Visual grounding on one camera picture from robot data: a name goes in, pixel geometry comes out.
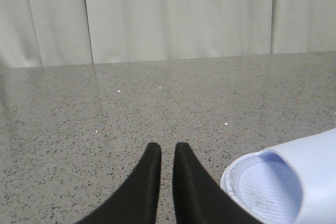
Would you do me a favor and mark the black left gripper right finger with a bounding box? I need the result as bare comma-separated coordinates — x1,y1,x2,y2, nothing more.
173,142,260,223

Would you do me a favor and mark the light blue slipper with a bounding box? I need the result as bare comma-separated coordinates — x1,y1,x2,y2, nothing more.
220,129,335,223

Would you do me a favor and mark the white curtain backdrop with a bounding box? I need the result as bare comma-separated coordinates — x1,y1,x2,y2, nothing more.
1,0,335,67

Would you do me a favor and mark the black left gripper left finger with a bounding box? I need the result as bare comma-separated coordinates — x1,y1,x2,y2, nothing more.
78,143,161,223

